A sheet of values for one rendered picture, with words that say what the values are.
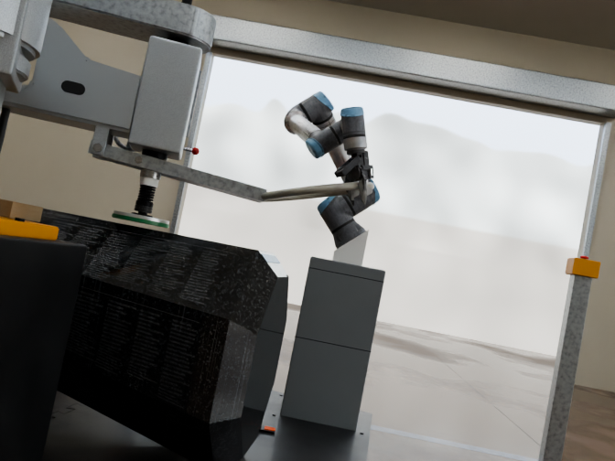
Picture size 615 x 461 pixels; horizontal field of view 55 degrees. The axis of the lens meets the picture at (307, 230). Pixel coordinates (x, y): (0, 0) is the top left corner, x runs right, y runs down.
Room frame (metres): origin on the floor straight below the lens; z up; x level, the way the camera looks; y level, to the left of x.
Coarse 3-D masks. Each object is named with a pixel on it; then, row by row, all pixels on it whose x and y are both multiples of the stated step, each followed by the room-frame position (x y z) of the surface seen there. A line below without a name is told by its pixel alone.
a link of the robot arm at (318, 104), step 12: (312, 96) 2.87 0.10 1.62; (324, 96) 2.86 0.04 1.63; (312, 108) 2.85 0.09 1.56; (324, 108) 2.86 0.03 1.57; (312, 120) 2.89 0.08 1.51; (324, 120) 2.90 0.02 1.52; (336, 156) 3.04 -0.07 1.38; (348, 156) 3.06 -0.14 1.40; (336, 168) 3.13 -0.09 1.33; (372, 180) 3.22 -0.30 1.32; (372, 192) 3.21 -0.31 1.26; (360, 204) 3.21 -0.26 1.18; (372, 204) 3.26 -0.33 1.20
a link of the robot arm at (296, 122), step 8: (296, 104) 2.89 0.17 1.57; (288, 112) 2.84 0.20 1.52; (296, 112) 2.81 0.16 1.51; (288, 120) 2.81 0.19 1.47; (296, 120) 2.72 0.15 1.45; (304, 120) 2.66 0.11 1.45; (288, 128) 2.83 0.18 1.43; (296, 128) 2.66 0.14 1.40; (304, 128) 2.55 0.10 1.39; (312, 128) 2.48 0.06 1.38; (328, 128) 2.37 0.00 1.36; (304, 136) 2.51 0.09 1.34; (312, 136) 2.38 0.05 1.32; (320, 136) 2.36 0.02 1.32; (328, 136) 2.35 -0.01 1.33; (336, 136) 2.35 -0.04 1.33; (312, 144) 2.35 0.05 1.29; (320, 144) 2.35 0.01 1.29; (328, 144) 2.36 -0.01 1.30; (336, 144) 2.37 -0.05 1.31; (312, 152) 2.38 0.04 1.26; (320, 152) 2.37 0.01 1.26; (328, 152) 2.39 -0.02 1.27
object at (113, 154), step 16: (96, 144) 2.18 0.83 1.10; (112, 160) 2.33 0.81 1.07; (128, 160) 2.24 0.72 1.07; (144, 160) 2.25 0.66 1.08; (160, 160) 2.26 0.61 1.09; (176, 176) 2.27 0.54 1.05; (192, 176) 2.29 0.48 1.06; (208, 176) 2.30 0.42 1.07; (224, 192) 2.41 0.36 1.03; (240, 192) 2.32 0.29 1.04; (256, 192) 2.34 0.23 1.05
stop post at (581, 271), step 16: (576, 272) 2.76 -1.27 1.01; (592, 272) 2.75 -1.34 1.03; (576, 288) 2.78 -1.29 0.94; (576, 304) 2.78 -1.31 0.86; (576, 320) 2.78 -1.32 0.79; (560, 336) 2.84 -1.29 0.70; (576, 336) 2.77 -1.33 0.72; (560, 352) 2.80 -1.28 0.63; (576, 352) 2.77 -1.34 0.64; (560, 368) 2.78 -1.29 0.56; (576, 368) 2.77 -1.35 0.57; (560, 384) 2.78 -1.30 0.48; (560, 400) 2.78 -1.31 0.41; (560, 416) 2.78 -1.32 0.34; (544, 432) 2.84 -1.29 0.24; (560, 432) 2.77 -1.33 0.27; (544, 448) 2.80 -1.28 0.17; (560, 448) 2.77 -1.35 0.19
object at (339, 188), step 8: (328, 184) 2.22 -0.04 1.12; (336, 184) 2.22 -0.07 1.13; (344, 184) 2.23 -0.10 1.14; (352, 184) 2.25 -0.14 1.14; (368, 184) 2.32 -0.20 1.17; (272, 192) 2.28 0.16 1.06; (280, 192) 2.25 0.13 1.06; (288, 192) 2.23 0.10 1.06; (296, 192) 2.22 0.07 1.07; (304, 192) 2.21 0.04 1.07; (312, 192) 2.21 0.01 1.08; (320, 192) 2.21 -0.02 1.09; (328, 192) 2.65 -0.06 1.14; (336, 192) 2.64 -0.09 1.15; (344, 192) 2.62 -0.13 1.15; (264, 200) 2.49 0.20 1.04; (272, 200) 2.56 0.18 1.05; (280, 200) 2.61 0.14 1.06
